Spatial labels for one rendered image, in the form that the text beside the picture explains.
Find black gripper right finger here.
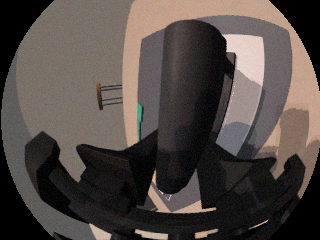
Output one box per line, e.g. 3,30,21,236
196,139,276,209

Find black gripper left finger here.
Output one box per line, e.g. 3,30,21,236
76,128,157,207

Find green small trowel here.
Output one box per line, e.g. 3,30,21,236
137,103,144,141

